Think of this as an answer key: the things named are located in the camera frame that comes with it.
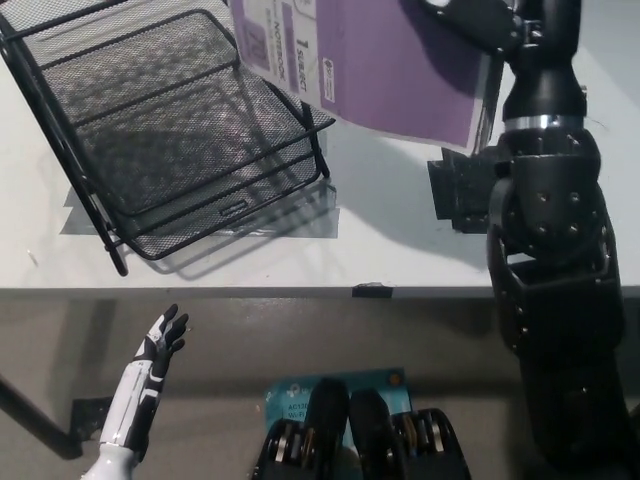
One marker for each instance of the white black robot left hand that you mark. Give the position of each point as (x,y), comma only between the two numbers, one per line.
(150,380)

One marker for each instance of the purple spiral notebook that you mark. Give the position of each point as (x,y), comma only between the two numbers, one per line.
(395,65)

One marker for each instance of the black desk leg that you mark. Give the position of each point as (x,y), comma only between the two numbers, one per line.
(35,420)

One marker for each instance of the black mesh file tray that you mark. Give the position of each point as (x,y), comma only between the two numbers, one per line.
(165,135)

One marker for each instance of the black floor tape patch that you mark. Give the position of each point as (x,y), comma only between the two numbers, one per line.
(90,420)

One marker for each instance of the grey tape patch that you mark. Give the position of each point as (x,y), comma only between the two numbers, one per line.
(300,227)

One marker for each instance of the teal cardboard box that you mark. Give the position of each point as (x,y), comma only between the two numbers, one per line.
(370,386)

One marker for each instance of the small black tape strip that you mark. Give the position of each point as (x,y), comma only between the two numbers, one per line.
(371,290)

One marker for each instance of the black tape square patch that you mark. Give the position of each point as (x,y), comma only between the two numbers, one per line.
(460,192)

